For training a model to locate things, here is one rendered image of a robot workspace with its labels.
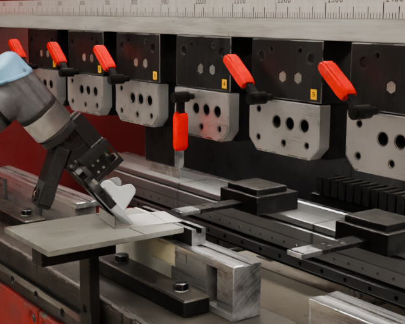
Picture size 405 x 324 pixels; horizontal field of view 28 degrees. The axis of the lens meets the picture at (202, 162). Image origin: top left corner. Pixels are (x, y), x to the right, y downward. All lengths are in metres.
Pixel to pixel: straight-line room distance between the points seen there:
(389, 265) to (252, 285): 0.24
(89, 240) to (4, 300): 0.57
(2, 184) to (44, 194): 0.75
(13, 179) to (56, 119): 0.71
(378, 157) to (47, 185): 0.61
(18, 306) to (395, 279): 0.83
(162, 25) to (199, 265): 0.42
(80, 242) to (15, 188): 0.73
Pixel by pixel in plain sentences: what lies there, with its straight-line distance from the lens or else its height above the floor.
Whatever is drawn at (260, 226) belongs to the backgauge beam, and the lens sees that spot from 1.66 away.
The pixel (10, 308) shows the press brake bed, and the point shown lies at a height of 0.72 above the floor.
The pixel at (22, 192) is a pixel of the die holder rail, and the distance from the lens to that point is 2.03.
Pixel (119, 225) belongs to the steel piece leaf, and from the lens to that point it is 1.45.
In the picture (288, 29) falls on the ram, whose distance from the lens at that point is 1.15.
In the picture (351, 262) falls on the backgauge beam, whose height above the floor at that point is 0.94.
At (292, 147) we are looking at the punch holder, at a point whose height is 1.19.
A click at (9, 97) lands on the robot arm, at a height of 1.24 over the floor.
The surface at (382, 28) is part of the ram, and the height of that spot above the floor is 1.36.
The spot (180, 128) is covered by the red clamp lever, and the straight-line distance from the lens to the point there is 1.31.
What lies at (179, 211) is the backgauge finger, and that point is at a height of 1.00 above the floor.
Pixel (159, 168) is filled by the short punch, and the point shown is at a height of 1.09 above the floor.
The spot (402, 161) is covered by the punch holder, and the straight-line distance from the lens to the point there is 1.01.
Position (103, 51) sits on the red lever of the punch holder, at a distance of 1.52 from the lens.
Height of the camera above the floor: 1.37
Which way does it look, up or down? 10 degrees down
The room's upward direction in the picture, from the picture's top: 1 degrees clockwise
